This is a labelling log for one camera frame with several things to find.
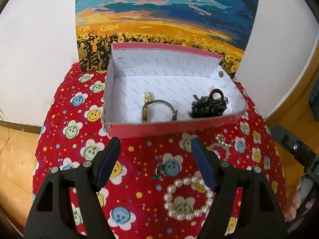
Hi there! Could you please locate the white pearl bracelet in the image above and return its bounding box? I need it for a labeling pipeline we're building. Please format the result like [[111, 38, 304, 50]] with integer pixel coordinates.
[[163, 176, 216, 221]]

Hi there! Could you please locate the black hair claw clip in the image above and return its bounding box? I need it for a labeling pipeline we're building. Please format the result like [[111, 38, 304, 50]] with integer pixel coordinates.
[[188, 88, 229, 119]]

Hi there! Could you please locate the pink flower hair clip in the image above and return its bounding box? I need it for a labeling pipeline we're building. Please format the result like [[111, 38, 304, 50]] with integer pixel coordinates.
[[209, 86, 217, 93]]

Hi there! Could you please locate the green bead earring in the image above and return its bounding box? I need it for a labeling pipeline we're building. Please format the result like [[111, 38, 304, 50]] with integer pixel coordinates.
[[151, 164, 164, 181]]

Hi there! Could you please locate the right hand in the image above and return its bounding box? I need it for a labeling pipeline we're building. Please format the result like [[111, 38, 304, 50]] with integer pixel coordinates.
[[283, 178, 302, 222]]

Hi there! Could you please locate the red smiley flower cloth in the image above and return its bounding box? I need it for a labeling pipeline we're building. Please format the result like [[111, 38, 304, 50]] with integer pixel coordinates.
[[32, 64, 287, 238]]

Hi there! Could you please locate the gold earring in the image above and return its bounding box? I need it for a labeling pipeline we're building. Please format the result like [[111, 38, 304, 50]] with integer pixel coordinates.
[[143, 92, 154, 103]]

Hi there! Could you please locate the pink cardboard box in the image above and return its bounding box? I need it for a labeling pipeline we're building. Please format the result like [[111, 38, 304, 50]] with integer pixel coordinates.
[[102, 43, 248, 139]]

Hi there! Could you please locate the sunflower field painting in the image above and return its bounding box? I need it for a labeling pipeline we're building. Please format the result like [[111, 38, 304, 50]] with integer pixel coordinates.
[[75, 0, 258, 76]]

